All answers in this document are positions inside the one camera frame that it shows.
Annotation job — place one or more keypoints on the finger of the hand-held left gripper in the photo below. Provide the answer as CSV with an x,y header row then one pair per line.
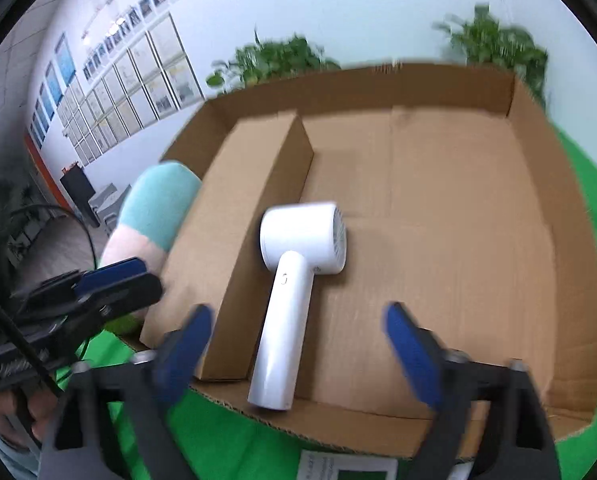
x,y
113,272
128,295

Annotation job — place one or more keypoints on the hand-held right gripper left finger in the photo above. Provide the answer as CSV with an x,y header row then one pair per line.
x,y
186,350

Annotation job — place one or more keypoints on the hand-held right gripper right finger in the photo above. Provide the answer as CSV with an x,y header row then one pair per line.
x,y
411,355

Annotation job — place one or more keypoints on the teal and pink plush toy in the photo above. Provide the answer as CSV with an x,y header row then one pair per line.
x,y
158,205

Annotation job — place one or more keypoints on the white hair dryer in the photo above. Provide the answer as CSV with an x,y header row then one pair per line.
x,y
288,285

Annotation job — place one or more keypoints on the large cardboard box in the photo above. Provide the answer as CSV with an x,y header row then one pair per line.
x,y
453,210

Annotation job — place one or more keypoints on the long brown cardboard box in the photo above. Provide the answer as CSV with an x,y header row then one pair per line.
x,y
263,185

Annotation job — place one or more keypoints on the person's left forearm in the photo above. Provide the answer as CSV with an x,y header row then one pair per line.
x,y
3,457

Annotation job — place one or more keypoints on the person's left hand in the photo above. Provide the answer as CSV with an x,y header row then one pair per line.
x,y
43,410

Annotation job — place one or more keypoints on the black standing board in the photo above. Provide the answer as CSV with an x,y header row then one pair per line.
x,y
76,187

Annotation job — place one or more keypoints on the white box with green label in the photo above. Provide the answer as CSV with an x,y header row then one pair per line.
x,y
318,465

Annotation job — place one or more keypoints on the bushy potted plant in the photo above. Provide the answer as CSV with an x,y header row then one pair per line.
x,y
278,60

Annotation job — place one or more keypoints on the row of portrait photos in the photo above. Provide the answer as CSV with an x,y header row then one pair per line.
x,y
153,0

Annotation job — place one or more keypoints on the small potted plant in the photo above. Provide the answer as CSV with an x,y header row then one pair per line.
x,y
498,45

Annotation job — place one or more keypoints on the wall of framed certificates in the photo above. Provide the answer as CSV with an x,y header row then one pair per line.
x,y
128,90

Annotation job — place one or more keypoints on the row of blue wall posters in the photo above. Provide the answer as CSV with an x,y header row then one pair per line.
x,y
64,60

